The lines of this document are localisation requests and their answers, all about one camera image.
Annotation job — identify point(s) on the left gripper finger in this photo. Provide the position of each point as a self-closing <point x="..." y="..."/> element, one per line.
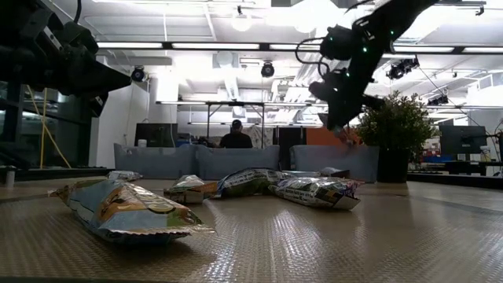
<point x="102" y="92"/>
<point x="104" y="78"/>

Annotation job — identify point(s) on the red granola bar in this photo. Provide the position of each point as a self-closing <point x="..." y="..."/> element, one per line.
<point x="347" y="137"/>

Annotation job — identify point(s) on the silver green chip bag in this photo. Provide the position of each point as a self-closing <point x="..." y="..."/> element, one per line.
<point x="314" y="192"/>

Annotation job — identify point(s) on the pale blue granola bar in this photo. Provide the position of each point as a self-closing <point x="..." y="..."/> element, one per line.
<point x="123" y="175"/>

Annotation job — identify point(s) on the large foreground chip bag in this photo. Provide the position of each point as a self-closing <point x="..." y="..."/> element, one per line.
<point x="129" y="212"/>

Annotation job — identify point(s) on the green brown granola bar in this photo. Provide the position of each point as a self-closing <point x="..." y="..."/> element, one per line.
<point x="188" y="192"/>

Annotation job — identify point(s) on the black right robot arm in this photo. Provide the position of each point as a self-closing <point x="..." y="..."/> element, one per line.
<point x="377" y="27"/>

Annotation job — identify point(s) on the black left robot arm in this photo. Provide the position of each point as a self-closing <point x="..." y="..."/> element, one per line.
<point x="19" y="63"/>

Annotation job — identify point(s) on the orange partition panel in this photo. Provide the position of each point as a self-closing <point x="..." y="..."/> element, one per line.
<point x="318" y="137"/>

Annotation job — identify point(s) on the clear grey plastic bin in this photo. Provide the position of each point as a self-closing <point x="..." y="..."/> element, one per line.
<point x="338" y="161"/>
<point x="155" y="161"/>
<point x="239" y="157"/>

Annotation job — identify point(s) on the black cabinet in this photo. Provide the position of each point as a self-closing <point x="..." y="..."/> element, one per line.
<point x="291" y="137"/>

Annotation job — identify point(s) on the green potted plant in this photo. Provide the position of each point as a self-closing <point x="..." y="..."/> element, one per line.
<point x="397" y="126"/>

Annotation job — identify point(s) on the white cup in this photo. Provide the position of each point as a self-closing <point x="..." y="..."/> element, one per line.
<point x="142" y="143"/>

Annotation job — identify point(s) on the black monitor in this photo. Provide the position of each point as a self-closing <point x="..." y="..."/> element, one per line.
<point x="156" y="134"/>
<point x="461" y="139"/>

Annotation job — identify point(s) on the white patterned sheet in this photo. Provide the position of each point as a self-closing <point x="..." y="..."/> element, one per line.
<point x="263" y="137"/>

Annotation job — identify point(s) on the person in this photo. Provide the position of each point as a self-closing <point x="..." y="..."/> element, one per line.
<point x="236" y="139"/>

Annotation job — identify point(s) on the overhead LED light bar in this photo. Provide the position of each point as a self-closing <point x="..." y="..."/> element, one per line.
<point x="216" y="46"/>

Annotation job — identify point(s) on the black-bordered silicone baking mat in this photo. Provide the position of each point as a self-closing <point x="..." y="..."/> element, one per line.
<point x="314" y="243"/>

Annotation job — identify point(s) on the black desk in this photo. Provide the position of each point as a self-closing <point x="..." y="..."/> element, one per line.
<point x="467" y="167"/>

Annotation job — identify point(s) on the round white pendant lamp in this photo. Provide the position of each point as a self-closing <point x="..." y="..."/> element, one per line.
<point x="241" y="20"/>

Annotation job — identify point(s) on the round black ceiling camera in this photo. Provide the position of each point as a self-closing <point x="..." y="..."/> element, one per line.
<point x="138" y="74"/>
<point x="267" y="70"/>

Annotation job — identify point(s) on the black ceiling camera cluster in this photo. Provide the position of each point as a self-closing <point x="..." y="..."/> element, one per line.
<point x="401" y="68"/>

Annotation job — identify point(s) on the black frame stand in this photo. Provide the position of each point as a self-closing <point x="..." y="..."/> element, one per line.
<point x="236" y="104"/>

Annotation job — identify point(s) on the white cylindrical post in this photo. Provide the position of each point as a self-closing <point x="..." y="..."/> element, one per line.
<point x="9" y="177"/>

